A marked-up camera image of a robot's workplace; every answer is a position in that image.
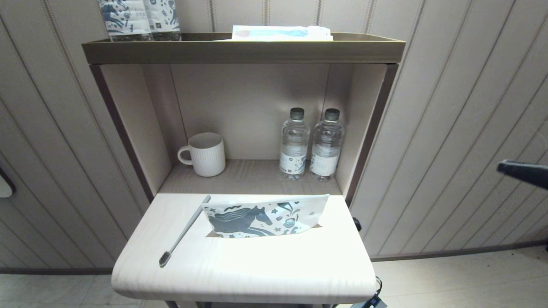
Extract grey toothbrush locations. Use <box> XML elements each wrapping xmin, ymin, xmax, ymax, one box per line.
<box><xmin>159</xmin><ymin>195</ymin><xmax>211</xmax><ymax>268</ymax></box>

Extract white ribbed mug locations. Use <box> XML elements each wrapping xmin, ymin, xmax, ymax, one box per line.
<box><xmin>178</xmin><ymin>132</ymin><xmax>226</xmax><ymax>178</ymax></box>

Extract beige wooden shelf unit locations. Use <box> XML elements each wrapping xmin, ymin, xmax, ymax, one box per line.
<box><xmin>81</xmin><ymin>32</ymin><xmax>406</xmax><ymax>308</ymax></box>

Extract white horse-print pouch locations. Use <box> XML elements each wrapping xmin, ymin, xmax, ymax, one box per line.
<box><xmin>201</xmin><ymin>194</ymin><xmax>330</xmax><ymax>239</ymax></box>

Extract white blue flat package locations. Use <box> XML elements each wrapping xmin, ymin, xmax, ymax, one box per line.
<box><xmin>216</xmin><ymin>25</ymin><xmax>334</xmax><ymax>42</ymax></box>

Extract clear water bottle dark cap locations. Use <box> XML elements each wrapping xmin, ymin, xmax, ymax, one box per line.
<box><xmin>280</xmin><ymin>107</ymin><xmax>310</xmax><ymax>180</ymax></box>
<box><xmin>310</xmin><ymin>108</ymin><xmax>345</xmax><ymax>181</ymax></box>

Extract patterned packages on top shelf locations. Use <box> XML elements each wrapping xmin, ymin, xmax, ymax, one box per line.
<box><xmin>98</xmin><ymin>0</ymin><xmax>153</xmax><ymax>42</ymax></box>

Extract white dark-rimmed object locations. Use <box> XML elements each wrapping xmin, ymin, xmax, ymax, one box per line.
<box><xmin>0</xmin><ymin>166</ymin><xmax>17</xmax><ymax>199</ymax></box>

